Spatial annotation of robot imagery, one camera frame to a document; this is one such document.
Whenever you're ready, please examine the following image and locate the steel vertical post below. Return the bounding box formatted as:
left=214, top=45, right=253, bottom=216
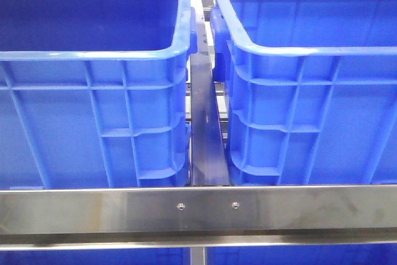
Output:
left=190, top=247, right=207, bottom=265

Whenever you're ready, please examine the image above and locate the stainless steel front rail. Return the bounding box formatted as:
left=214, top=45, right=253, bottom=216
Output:
left=1, top=185, right=396, bottom=250

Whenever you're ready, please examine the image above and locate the blue plastic crate left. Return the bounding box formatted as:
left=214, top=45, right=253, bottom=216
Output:
left=1, top=0, right=197, bottom=190

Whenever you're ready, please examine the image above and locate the blue plastic crate right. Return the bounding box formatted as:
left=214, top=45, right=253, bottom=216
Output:
left=212, top=0, right=396, bottom=186

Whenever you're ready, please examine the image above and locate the blue plastic crate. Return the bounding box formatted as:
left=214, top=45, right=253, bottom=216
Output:
left=212, top=0, right=396, bottom=186
left=1, top=0, right=197, bottom=190

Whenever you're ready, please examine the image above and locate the steel centre divider bar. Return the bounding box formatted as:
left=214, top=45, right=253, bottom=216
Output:
left=190, top=18, right=230, bottom=186

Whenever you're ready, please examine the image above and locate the blue crate lower right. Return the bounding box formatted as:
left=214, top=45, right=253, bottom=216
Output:
left=207, top=244, right=396, bottom=264

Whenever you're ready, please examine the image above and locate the blue crate lower left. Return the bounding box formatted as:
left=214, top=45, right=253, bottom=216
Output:
left=1, top=248, right=190, bottom=264

